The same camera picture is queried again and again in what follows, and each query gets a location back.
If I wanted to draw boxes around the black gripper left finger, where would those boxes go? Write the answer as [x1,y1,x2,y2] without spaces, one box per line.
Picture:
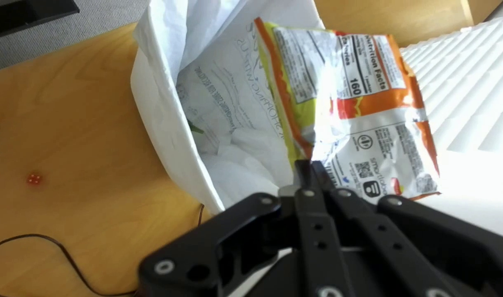
[136,158,354,297]

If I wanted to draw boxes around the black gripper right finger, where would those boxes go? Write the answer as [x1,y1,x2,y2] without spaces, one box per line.
[309,160,503,297]

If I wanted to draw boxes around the snack packet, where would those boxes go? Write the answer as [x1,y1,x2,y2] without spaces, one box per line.
[253,16,441,201]

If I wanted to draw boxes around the metal robot base stand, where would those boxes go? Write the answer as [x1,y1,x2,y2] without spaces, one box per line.
[0,0,80,43]

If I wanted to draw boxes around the white lined trash bin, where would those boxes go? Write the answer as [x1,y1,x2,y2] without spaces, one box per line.
[130,0,326,214]

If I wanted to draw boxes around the white window blinds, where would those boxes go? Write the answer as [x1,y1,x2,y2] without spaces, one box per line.
[397,13,503,156]

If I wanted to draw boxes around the light wooden dresser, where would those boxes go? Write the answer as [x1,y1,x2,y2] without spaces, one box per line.
[0,21,220,297]

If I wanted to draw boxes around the small red die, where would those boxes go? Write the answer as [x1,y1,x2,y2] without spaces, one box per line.
[24,171,42,188]

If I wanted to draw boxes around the small wooden cabinet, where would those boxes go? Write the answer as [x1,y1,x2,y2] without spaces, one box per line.
[313,0,503,49]

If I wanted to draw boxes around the white window frame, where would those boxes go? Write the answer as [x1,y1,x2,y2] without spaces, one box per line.
[420,150,503,241]

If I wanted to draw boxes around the thin black cable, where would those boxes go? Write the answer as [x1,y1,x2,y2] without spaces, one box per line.
[0,232,139,297]

